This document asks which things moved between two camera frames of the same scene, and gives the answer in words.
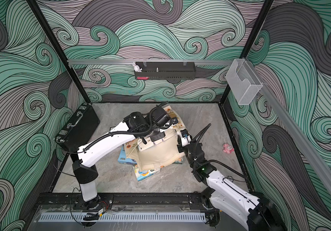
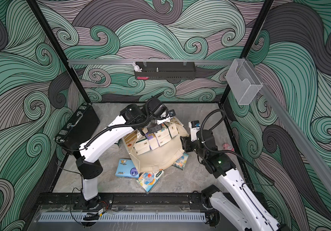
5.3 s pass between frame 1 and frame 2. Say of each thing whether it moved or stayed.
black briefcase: stayed
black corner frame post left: stayed
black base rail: stayed
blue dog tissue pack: moved
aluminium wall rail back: stayed
